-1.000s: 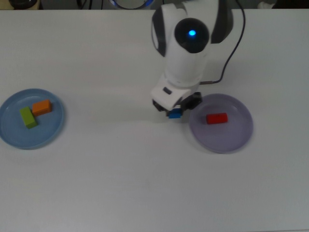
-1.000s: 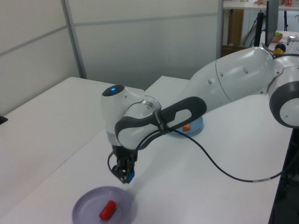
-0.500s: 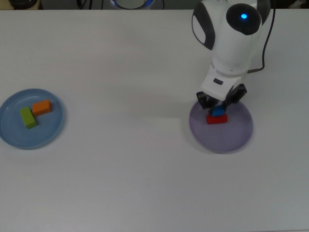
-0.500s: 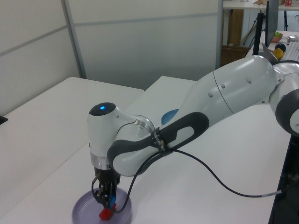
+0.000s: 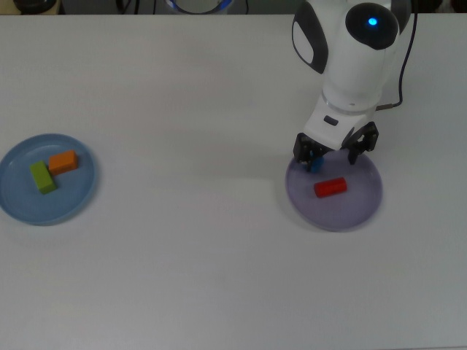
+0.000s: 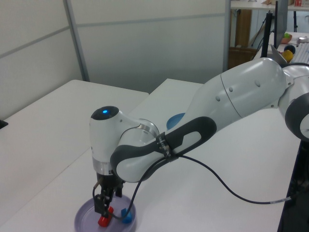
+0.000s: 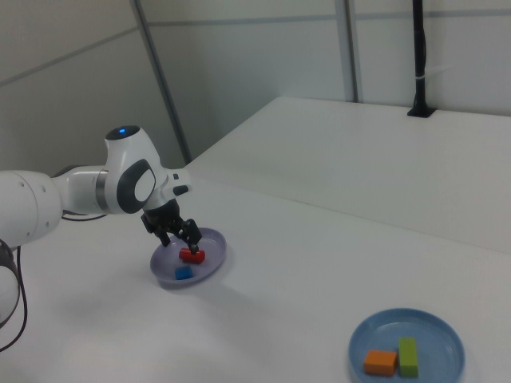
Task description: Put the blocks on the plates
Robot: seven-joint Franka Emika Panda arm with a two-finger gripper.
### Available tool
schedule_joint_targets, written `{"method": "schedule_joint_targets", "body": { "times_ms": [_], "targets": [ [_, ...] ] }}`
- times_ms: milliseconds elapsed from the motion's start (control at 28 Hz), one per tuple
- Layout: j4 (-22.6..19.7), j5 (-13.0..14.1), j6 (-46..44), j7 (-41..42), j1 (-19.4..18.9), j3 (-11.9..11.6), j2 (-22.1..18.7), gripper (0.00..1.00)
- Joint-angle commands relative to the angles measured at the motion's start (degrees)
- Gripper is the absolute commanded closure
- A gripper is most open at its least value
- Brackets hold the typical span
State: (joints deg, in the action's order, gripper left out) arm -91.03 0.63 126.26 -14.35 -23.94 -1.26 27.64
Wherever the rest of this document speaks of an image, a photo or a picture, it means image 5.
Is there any purple plate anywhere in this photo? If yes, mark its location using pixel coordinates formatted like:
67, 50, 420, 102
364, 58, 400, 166
285, 147, 383, 231

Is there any orange block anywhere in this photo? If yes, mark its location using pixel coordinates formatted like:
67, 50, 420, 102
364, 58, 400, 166
48, 150, 80, 175

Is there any beige and black device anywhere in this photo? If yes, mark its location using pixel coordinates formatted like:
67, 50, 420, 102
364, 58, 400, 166
14, 0, 61, 15

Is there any green rectangular block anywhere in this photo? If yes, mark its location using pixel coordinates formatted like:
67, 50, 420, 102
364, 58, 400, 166
29, 161, 58, 195

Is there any red cylinder block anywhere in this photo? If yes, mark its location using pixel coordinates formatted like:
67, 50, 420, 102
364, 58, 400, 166
314, 177, 347, 199

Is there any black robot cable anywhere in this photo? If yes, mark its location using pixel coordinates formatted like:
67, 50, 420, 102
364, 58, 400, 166
377, 0, 419, 110

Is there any thin black cable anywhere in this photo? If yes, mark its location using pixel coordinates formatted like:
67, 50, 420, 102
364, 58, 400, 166
115, 0, 142, 15

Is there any blue plate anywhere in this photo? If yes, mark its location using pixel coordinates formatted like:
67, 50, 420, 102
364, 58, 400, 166
0, 133, 100, 226

